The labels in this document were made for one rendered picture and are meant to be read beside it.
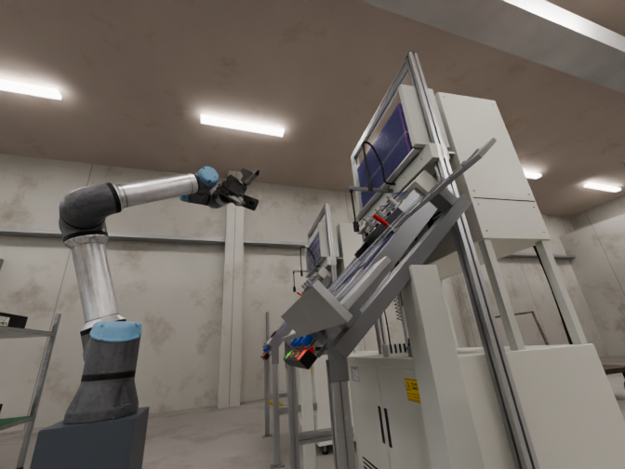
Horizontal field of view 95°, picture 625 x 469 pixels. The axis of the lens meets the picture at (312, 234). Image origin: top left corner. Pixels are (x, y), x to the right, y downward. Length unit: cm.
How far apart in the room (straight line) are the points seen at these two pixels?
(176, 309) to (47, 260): 196
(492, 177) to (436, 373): 97
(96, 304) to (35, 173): 549
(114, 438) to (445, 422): 70
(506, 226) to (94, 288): 143
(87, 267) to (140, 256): 433
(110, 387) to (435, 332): 76
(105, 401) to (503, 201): 143
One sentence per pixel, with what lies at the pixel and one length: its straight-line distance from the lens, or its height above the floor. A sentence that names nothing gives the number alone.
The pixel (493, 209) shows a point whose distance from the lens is 131.
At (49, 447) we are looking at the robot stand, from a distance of 93.
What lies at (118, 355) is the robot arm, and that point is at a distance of 93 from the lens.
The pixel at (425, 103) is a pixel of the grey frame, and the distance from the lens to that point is 139.
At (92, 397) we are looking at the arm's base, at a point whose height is 60.
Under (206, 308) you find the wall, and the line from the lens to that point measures 512.
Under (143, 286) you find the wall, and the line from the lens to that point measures 529.
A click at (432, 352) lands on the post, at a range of 60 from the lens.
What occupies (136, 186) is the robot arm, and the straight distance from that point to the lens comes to 109.
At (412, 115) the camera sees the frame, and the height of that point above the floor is 153.
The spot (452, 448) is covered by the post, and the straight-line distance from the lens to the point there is 62.
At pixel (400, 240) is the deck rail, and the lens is 100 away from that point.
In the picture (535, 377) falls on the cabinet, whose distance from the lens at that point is 120.
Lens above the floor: 67
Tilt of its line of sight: 22 degrees up
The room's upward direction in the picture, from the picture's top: 4 degrees counter-clockwise
